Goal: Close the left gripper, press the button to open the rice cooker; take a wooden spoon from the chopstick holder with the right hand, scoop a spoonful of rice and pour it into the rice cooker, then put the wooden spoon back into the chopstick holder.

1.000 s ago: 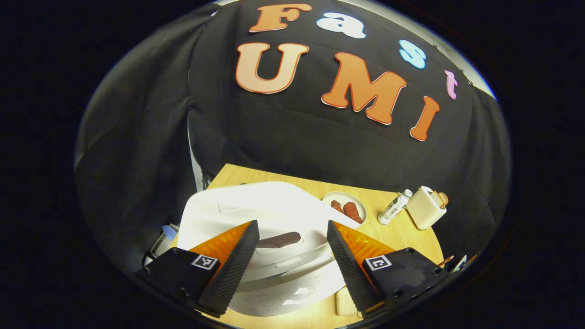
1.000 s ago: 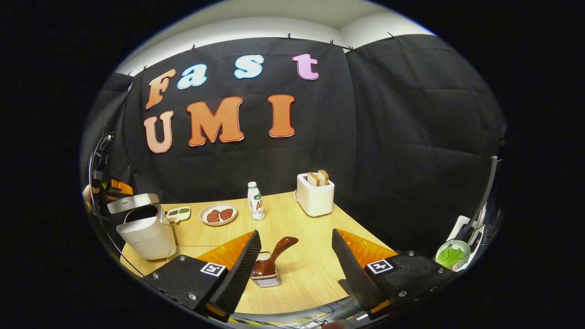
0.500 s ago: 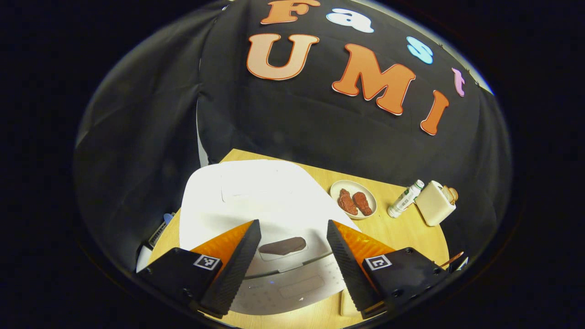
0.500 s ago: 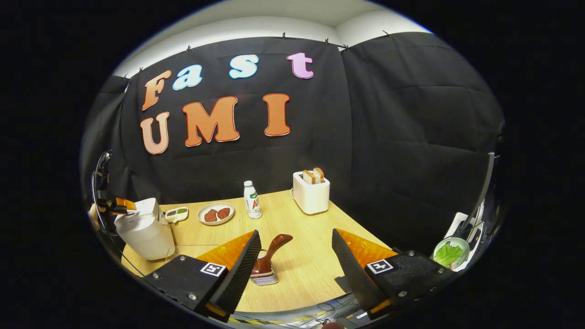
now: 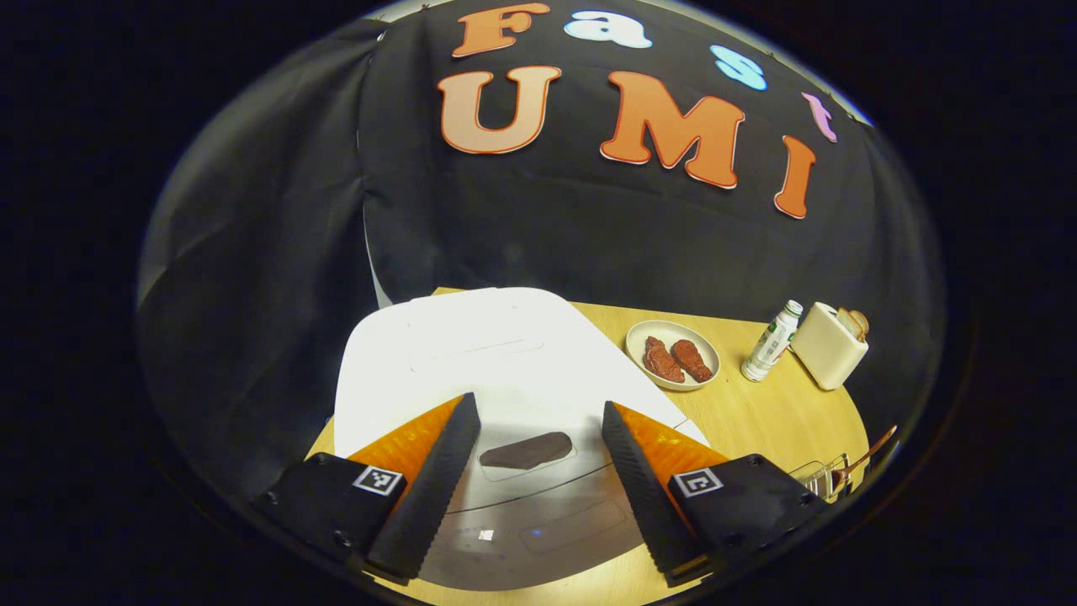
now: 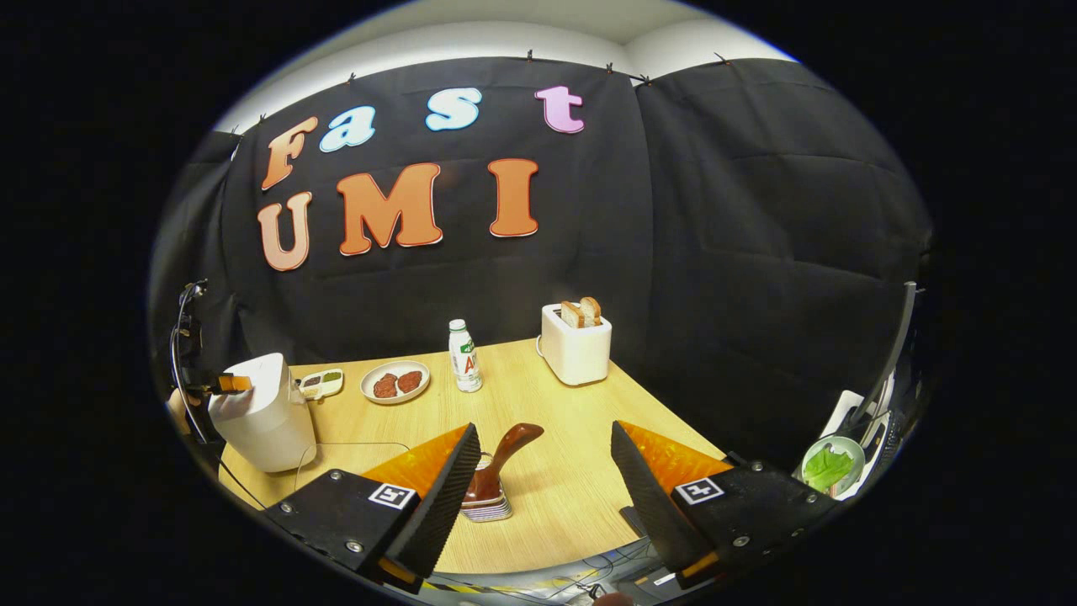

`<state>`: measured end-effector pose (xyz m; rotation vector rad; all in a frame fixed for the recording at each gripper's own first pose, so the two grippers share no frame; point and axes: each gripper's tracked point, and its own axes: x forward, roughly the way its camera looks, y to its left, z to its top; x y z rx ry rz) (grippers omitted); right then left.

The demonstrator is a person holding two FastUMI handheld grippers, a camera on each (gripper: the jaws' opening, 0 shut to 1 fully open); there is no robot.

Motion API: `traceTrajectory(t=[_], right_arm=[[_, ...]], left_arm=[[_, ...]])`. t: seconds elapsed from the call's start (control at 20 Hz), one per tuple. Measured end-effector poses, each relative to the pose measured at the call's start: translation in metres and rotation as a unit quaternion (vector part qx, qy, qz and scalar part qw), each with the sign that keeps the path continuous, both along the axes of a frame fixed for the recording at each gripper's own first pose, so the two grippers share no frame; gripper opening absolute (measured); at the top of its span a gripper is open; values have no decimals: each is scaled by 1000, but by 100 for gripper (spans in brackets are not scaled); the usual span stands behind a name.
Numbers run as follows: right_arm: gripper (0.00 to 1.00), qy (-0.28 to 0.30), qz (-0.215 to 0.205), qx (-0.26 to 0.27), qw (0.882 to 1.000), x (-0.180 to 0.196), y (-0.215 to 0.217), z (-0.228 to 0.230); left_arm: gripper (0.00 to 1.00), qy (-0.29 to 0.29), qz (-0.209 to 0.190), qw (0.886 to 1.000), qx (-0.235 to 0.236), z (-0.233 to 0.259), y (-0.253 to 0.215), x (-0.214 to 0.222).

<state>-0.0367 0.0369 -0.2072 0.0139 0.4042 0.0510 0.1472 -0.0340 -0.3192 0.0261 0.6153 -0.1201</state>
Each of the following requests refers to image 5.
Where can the bread slice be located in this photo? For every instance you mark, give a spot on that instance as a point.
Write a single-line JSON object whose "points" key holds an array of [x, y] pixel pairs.
{"points": [[862, 321], [846, 324]]}

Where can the brown wooden spoon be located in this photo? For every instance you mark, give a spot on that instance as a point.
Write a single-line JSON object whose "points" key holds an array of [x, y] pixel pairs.
{"points": [[871, 454]]}

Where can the red meat piece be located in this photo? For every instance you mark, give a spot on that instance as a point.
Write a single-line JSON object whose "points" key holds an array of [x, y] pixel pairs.
{"points": [[662, 360], [692, 360]]}

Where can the white oval plate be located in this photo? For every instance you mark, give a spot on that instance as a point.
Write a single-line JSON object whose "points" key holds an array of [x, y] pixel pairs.
{"points": [[639, 337]]}

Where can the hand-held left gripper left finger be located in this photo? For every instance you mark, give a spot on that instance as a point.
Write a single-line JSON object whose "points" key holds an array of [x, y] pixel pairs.
{"points": [[429, 497]]}

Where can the clear perforated chopstick holder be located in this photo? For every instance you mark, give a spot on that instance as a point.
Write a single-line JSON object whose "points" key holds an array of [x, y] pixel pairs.
{"points": [[814, 480]]}

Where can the white bottle green label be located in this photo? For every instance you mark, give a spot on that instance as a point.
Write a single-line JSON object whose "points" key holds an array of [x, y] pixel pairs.
{"points": [[770, 343]]}

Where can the white rice cooker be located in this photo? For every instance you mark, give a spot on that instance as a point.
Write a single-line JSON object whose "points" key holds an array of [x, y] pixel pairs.
{"points": [[471, 353]]}

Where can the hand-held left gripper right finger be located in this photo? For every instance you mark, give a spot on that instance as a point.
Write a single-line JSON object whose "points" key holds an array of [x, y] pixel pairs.
{"points": [[644, 497]]}

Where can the white toaster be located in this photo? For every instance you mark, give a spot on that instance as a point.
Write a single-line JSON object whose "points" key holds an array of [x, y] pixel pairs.
{"points": [[824, 349]]}

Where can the black backdrop cloth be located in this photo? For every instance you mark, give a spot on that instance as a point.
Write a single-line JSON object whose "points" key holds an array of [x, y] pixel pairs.
{"points": [[547, 227]]}

